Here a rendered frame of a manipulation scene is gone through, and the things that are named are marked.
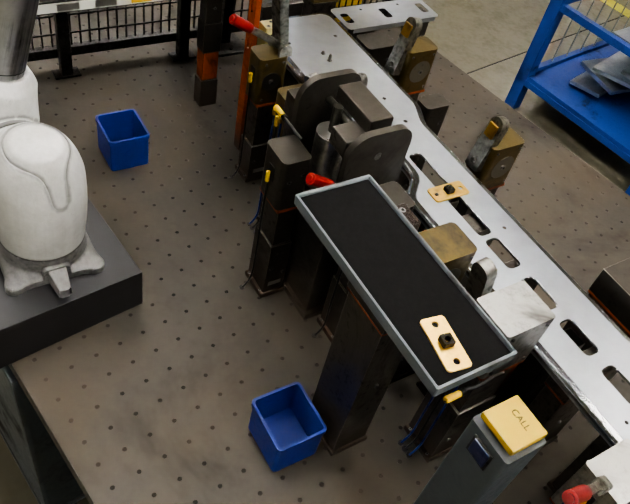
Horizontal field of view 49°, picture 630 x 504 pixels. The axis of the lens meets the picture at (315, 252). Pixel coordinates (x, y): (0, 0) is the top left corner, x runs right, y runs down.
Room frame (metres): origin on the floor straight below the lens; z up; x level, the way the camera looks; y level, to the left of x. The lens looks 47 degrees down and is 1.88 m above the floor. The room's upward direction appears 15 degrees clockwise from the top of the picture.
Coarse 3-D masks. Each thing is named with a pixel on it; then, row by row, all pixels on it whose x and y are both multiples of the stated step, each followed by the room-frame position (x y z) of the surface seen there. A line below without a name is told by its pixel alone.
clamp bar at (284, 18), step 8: (272, 0) 1.33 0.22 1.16; (280, 0) 1.30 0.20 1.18; (288, 0) 1.31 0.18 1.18; (272, 8) 1.33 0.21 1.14; (280, 8) 1.30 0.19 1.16; (288, 8) 1.31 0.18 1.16; (272, 16) 1.33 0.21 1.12; (280, 16) 1.30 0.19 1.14; (288, 16) 1.32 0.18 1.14; (272, 24) 1.33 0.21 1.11; (280, 24) 1.31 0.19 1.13; (288, 24) 1.32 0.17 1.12; (272, 32) 1.33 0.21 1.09; (280, 32) 1.31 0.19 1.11; (288, 32) 1.32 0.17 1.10; (280, 40) 1.31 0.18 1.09; (288, 40) 1.32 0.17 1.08
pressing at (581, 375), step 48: (336, 48) 1.48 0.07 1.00; (384, 96) 1.34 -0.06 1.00; (432, 144) 1.21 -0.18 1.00; (480, 192) 1.10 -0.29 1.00; (480, 240) 0.96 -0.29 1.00; (528, 240) 0.99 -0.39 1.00; (576, 288) 0.90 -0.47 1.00; (624, 336) 0.82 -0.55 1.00; (576, 384) 0.69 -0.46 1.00; (624, 432) 0.62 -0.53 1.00
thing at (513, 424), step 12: (516, 396) 0.52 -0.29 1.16; (492, 408) 0.49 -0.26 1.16; (504, 408) 0.50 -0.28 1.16; (516, 408) 0.50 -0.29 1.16; (492, 420) 0.48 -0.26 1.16; (504, 420) 0.48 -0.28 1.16; (516, 420) 0.48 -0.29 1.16; (528, 420) 0.49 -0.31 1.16; (492, 432) 0.47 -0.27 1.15; (504, 432) 0.46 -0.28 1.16; (516, 432) 0.47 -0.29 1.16; (528, 432) 0.47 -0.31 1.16; (540, 432) 0.48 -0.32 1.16; (504, 444) 0.45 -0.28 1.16; (516, 444) 0.45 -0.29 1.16; (528, 444) 0.46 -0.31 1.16
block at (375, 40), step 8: (376, 32) 1.64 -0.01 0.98; (384, 32) 1.65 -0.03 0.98; (360, 40) 1.58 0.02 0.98; (368, 40) 1.59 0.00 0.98; (376, 40) 1.60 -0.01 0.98; (384, 40) 1.61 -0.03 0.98; (392, 40) 1.62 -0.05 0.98; (368, 48) 1.55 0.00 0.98; (376, 48) 1.56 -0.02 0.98; (384, 48) 1.58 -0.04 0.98; (392, 48) 1.60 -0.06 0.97; (376, 56) 1.57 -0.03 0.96; (384, 56) 1.58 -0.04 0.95; (384, 64) 1.59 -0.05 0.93
